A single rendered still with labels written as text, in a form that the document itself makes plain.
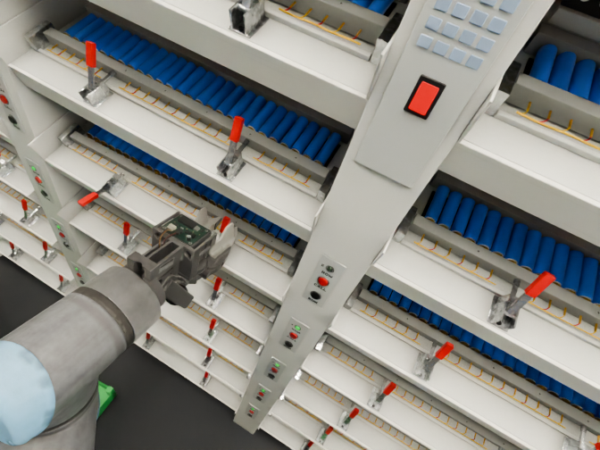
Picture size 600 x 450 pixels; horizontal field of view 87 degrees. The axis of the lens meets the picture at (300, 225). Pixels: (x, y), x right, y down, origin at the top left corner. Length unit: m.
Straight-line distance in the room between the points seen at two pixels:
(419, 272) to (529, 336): 0.16
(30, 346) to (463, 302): 0.49
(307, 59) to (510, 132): 0.22
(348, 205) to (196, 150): 0.26
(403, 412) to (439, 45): 0.72
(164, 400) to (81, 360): 1.14
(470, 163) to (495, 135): 0.03
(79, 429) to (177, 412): 1.03
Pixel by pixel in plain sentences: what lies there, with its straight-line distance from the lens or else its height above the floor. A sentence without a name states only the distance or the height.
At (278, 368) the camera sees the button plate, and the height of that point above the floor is 0.68.
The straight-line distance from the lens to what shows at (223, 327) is 0.99.
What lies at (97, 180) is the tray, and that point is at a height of 0.95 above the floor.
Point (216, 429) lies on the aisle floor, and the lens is 1.49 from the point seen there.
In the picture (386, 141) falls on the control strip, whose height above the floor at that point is 1.32.
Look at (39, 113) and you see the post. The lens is 0.85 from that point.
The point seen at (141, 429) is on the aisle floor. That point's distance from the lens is 1.50.
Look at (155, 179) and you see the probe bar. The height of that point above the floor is 0.99.
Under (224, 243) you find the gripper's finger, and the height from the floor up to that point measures 1.04.
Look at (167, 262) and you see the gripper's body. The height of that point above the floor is 1.11.
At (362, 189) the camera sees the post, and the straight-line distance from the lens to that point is 0.39.
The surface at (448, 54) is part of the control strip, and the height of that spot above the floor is 1.41.
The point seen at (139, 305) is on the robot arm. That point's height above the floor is 1.10.
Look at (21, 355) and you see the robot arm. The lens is 0.39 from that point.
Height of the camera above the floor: 1.46
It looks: 44 degrees down
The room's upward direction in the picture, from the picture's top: 20 degrees clockwise
